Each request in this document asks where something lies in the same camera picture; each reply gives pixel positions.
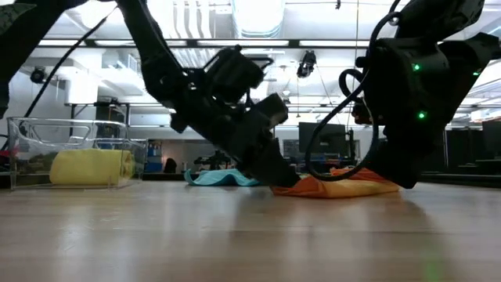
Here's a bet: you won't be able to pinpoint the large dark monitor screen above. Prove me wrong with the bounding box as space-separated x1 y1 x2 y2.
297 121 349 157

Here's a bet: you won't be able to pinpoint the orange microfiber towel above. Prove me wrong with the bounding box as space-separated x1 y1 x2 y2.
269 167 400 200

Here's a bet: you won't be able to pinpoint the yellow microfiber towel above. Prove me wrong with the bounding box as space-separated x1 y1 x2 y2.
49 148 136 186

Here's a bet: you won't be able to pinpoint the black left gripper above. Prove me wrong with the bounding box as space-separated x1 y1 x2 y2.
171 92 301 188

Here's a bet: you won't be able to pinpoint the black ceiling camera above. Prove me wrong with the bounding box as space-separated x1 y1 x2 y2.
296 49 317 79
30 67 47 85

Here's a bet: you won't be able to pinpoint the dark robot rig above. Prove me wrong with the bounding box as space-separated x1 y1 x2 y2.
193 150 234 170

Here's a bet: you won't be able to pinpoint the clear plastic basket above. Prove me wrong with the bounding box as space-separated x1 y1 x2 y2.
6 116 149 192

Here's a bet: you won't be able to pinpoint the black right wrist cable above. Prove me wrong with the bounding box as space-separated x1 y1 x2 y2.
304 10 402 183

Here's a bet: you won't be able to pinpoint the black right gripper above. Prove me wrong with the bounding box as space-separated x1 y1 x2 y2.
369 92 467 190

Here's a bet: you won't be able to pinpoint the dark partition panels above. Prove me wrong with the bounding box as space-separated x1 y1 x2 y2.
445 128 483 168

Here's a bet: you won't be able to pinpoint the black office desk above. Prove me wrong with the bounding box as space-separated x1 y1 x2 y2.
457 157 501 175

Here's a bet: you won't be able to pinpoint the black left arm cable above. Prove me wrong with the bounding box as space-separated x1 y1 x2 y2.
23 5 118 118

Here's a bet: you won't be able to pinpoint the black table frame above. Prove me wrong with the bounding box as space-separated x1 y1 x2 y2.
64 102 131 126

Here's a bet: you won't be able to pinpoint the blue microfiber towel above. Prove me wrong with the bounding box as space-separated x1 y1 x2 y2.
183 168 262 187

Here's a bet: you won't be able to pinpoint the blue stacked storage bins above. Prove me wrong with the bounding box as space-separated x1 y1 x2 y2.
144 140 164 173

